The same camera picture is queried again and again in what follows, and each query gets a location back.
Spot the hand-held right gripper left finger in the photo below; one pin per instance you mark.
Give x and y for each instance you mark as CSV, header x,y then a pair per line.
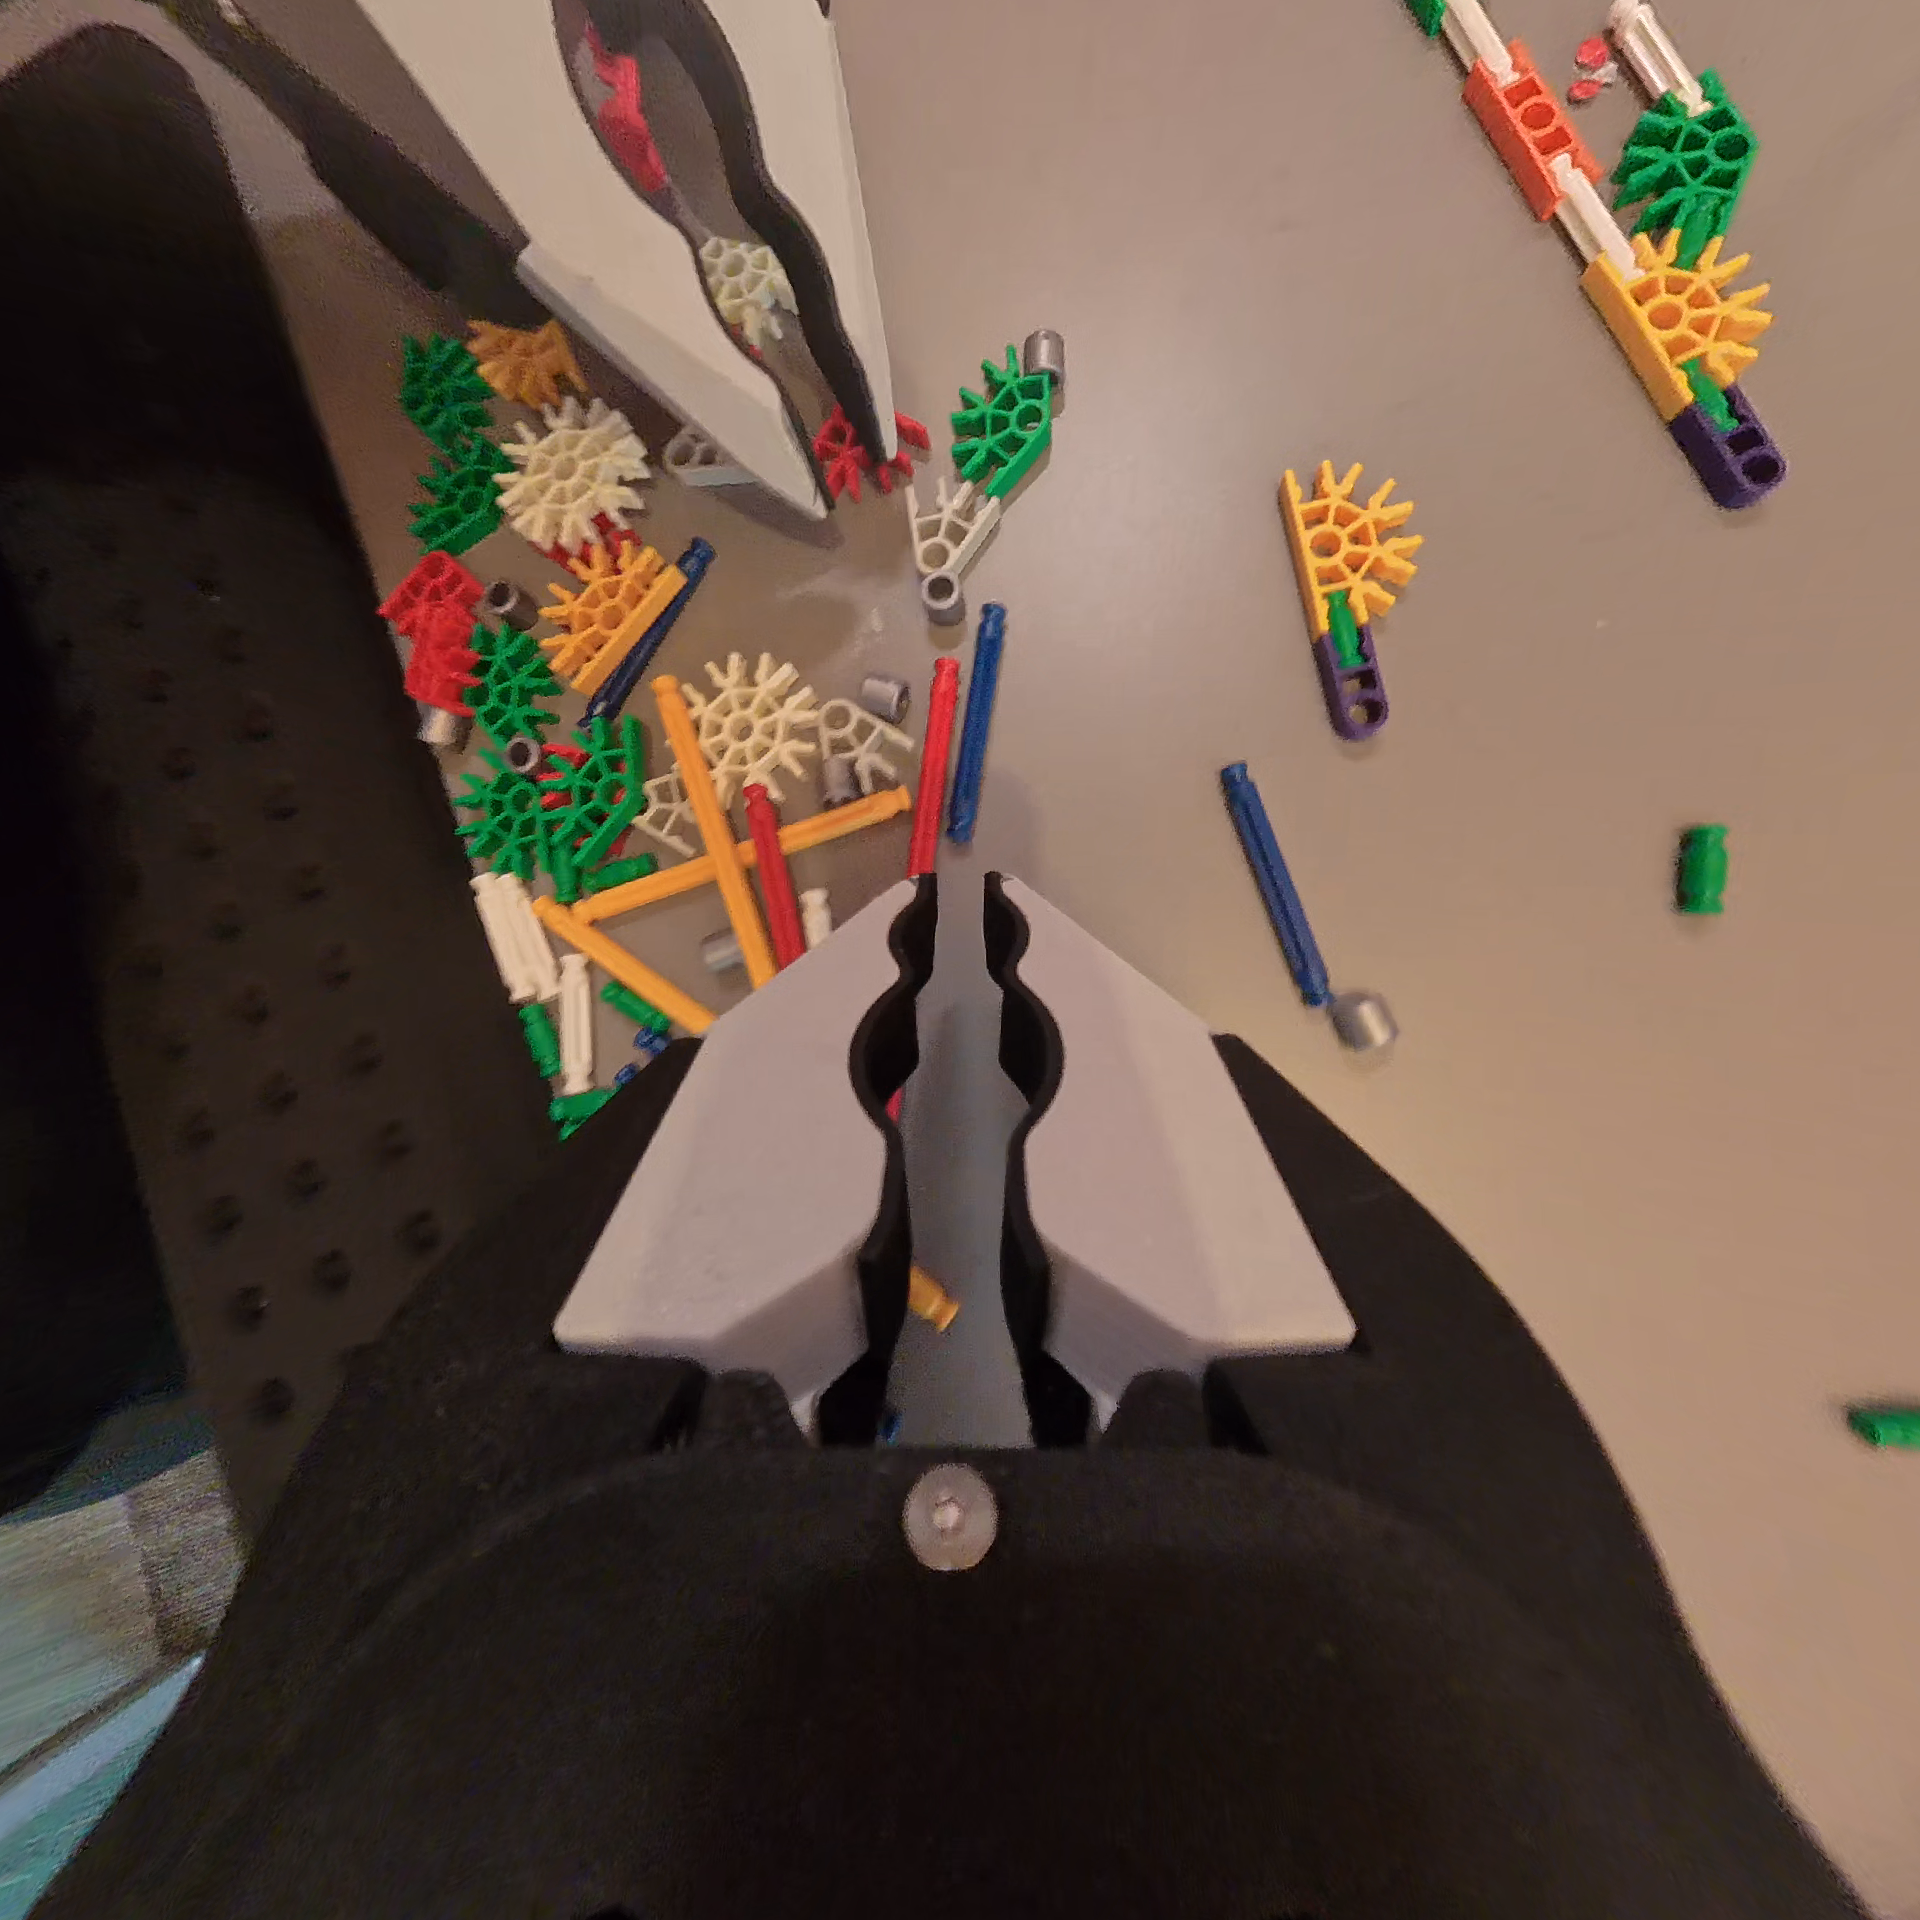
x,y
719,1200

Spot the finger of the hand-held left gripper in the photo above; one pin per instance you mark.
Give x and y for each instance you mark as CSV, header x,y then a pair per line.
x,y
816,152
630,271

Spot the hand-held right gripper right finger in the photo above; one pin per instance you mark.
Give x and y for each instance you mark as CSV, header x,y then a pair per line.
x,y
1185,1200

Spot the pile of colourful toy pieces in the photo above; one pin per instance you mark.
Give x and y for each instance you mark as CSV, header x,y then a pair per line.
x,y
570,473

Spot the purple clip connector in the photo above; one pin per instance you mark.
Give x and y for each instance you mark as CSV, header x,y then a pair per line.
x,y
1357,699

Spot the short green rod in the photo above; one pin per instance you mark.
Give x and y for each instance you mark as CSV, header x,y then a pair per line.
x,y
1886,1426
1702,871
1341,631

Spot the yellow half-circle connector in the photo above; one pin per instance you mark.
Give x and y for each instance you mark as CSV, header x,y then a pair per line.
x,y
1349,548

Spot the dark blue rod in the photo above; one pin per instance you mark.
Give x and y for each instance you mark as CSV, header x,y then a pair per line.
x,y
1274,887

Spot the black perforated office chair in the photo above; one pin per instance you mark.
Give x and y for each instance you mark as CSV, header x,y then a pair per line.
x,y
299,901

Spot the assembled multicolour toy model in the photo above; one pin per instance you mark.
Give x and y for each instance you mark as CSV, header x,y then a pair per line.
x,y
1680,308

